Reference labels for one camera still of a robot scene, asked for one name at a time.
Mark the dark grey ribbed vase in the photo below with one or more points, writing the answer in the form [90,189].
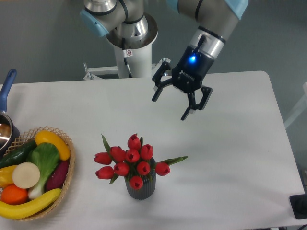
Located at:
[147,189]

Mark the orange fruit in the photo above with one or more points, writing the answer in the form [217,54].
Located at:
[14,195]

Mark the green cucumber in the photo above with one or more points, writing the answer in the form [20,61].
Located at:
[18,155]

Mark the blue handled saucepan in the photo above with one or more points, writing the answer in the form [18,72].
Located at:
[8,131]

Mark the purple sweet potato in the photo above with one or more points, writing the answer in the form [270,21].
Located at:
[57,179]

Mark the red tulip bouquet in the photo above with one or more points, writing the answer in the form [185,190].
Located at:
[133,163]

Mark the yellow banana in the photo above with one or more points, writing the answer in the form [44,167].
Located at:
[29,208]

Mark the yellow bell pepper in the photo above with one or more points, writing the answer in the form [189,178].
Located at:
[6,176]

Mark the woven wicker basket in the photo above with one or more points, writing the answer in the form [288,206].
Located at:
[30,135]

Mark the green bok choy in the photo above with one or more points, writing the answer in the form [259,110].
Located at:
[46,157]

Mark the black device at table edge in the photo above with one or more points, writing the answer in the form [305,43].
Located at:
[299,205]

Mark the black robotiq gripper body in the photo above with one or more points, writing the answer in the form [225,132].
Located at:
[190,71]

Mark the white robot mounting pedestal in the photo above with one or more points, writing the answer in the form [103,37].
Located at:
[135,63]

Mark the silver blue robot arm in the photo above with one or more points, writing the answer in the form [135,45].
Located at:
[131,32]

